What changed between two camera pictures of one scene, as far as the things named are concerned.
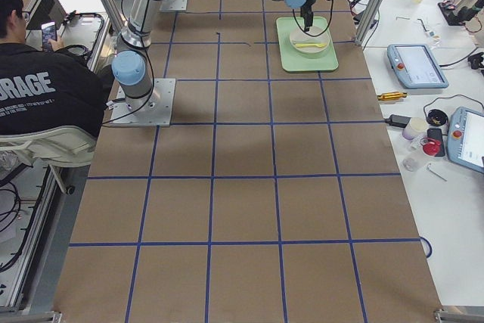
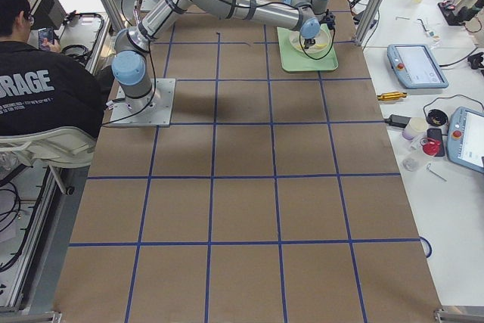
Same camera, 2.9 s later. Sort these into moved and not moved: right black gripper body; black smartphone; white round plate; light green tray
Moved: right black gripper body
Not moved: white round plate; light green tray; black smartphone
